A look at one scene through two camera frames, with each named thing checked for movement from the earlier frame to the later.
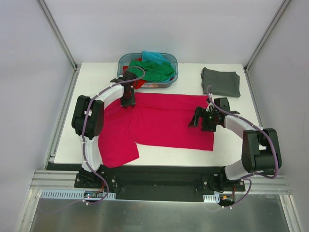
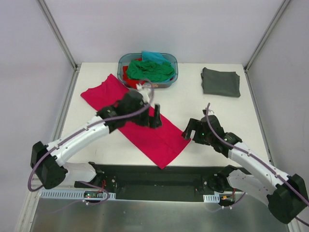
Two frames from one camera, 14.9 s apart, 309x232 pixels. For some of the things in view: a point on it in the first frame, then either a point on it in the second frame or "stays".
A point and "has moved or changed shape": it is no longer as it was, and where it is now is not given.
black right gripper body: x=203 y=121 → x=194 y=132
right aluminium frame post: x=273 y=23 stays
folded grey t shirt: x=223 y=83 stays
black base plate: x=132 y=182 stays
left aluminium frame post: x=60 y=36 stays
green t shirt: x=154 y=72 stays
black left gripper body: x=128 y=102 → x=149 y=118
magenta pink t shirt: x=158 y=119 has moved or changed shape
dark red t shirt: x=137 y=83 stays
